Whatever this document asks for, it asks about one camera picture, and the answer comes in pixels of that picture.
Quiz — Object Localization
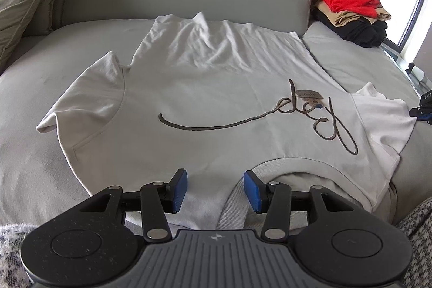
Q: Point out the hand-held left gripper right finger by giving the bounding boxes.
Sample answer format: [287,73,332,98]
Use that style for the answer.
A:
[243,170,353,243]

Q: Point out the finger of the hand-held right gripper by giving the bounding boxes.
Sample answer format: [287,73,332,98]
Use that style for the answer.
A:
[409,107,432,123]

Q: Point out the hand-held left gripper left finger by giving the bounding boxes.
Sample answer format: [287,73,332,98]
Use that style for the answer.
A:
[80,168,189,243]

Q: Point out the white t-shirt with script print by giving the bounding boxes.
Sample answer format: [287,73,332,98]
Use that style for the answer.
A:
[35,13,418,230]

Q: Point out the small white object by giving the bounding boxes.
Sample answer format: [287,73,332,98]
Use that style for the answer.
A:
[409,63,428,82]

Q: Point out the black folded garment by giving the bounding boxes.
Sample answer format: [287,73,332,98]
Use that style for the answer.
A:
[312,9,389,48]

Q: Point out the tan folded garment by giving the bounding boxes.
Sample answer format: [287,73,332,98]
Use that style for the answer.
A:
[314,0,392,28]

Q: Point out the houndstooth blanket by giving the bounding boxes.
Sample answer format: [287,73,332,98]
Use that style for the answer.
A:
[394,196,432,288]

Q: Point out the grey sofa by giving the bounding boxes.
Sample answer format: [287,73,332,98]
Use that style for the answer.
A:
[0,0,432,241]

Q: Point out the olive cushion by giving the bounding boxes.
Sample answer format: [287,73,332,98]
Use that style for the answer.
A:
[0,0,65,67]

